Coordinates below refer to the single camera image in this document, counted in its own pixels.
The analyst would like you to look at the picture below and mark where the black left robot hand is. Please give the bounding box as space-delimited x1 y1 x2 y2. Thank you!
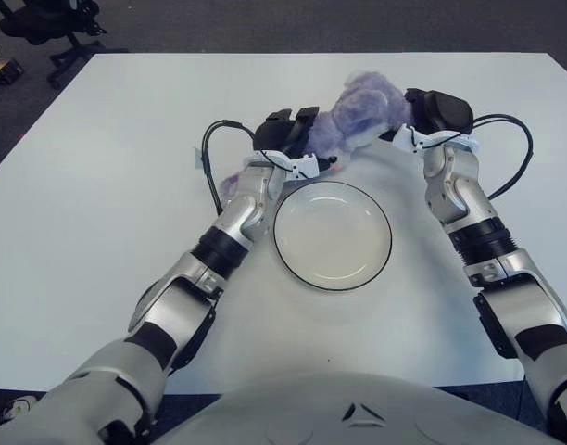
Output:
253 105 321 159

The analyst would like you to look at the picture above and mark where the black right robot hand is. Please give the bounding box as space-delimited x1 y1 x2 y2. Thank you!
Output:
404 86 475 136

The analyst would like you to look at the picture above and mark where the purple plush bunny doll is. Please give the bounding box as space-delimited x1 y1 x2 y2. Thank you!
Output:
220 69 412 205

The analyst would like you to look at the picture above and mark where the white plate with black rim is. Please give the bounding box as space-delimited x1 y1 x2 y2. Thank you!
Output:
272 180 394 293

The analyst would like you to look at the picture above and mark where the white left wrist sensor box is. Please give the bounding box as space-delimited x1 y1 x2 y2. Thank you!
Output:
244 147 321 181

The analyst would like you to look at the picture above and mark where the white wrist sensor box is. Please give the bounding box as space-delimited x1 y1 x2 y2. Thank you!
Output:
390 123 426 154
244 147 321 181

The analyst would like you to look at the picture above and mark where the white right wrist sensor box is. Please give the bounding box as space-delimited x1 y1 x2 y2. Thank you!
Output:
390 123 426 154

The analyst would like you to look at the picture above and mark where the black office chair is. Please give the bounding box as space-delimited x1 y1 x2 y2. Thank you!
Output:
0 0 127 89

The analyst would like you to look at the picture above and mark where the grey robot torso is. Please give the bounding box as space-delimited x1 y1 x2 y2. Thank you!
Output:
148 370 562 445

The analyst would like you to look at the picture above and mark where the small cardboard box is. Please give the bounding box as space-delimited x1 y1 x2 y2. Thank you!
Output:
0 45 24 87

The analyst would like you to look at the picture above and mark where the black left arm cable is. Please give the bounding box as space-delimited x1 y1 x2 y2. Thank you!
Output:
200 119 259 217

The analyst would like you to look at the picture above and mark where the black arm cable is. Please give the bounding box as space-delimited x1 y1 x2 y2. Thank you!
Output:
200 119 259 217
422 113 535 200

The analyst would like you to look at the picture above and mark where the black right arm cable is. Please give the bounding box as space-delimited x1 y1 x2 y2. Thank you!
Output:
422 113 535 200

